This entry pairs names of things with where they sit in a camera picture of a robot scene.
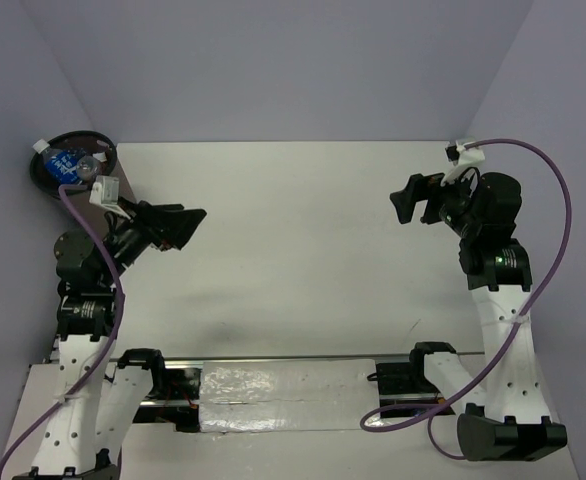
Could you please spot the silver foil tape sheet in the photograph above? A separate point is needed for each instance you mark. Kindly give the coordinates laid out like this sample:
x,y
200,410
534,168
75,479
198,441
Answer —
x,y
257,397

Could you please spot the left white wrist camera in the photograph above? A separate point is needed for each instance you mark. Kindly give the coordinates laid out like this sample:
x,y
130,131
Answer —
x,y
105,194

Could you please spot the red label bottle red cap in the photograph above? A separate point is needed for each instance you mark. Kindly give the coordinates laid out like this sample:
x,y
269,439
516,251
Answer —
x,y
88,168

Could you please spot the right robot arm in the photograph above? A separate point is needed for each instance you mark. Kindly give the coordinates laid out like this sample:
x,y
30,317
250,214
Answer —
x,y
505,417

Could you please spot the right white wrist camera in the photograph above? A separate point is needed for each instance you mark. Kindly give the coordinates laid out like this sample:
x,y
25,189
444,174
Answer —
x,y
461,157

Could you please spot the blue label bottle white cap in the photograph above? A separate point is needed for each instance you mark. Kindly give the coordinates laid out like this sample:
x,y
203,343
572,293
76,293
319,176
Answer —
x,y
103,152

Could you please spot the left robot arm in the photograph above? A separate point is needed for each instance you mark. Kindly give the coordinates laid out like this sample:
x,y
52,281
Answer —
x,y
94,409

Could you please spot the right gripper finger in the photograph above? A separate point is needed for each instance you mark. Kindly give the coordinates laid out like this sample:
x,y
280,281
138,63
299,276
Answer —
x,y
405,200
432,211

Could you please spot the metal base rail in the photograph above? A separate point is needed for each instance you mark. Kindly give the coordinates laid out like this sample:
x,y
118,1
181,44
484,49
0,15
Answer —
x,y
403,391

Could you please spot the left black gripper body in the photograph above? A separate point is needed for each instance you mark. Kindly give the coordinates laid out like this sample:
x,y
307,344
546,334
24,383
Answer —
x,y
133,235

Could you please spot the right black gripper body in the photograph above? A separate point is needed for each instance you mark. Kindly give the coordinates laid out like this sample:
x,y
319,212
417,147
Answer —
x,y
456,199

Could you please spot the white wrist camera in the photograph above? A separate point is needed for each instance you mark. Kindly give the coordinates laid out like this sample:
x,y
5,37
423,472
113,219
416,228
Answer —
x,y
461,157
105,194

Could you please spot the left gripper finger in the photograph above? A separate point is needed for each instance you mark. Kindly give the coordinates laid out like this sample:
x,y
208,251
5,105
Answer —
x,y
180,226
146,212

